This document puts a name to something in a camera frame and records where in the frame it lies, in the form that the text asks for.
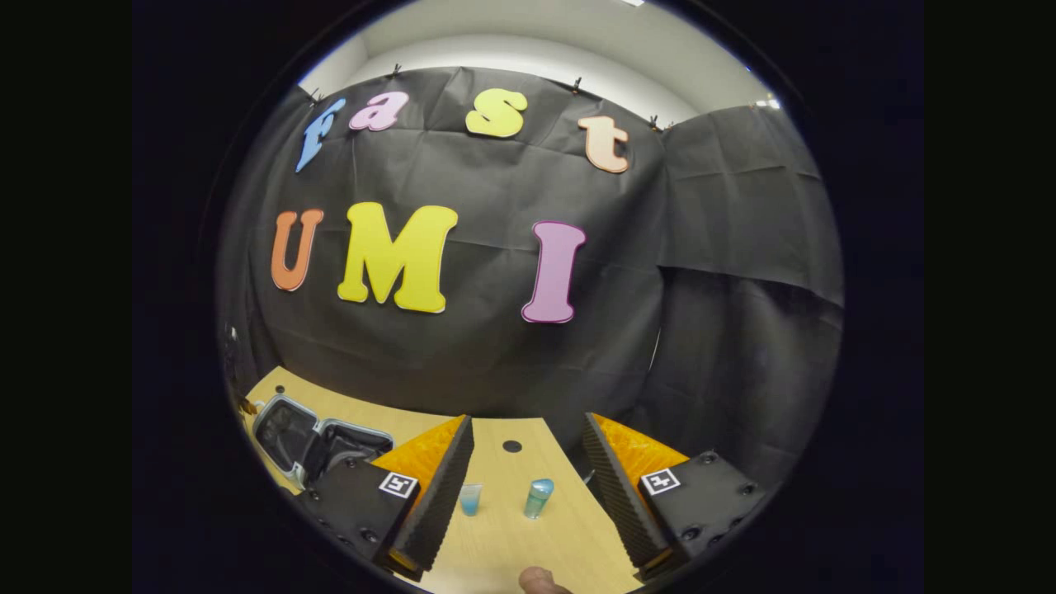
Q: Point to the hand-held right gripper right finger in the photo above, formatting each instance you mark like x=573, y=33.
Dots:
x=619, y=495

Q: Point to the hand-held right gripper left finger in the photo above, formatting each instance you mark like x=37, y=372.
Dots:
x=437, y=503

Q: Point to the white blue skincare tube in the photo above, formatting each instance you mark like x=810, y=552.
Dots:
x=470, y=500

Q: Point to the teal skincare bottle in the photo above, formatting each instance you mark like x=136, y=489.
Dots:
x=538, y=498

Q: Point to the light blue suitcase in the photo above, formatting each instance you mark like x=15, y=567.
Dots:
x=285, y=429

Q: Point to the black backdrop cloth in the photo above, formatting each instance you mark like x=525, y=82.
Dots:
x=495, y=355

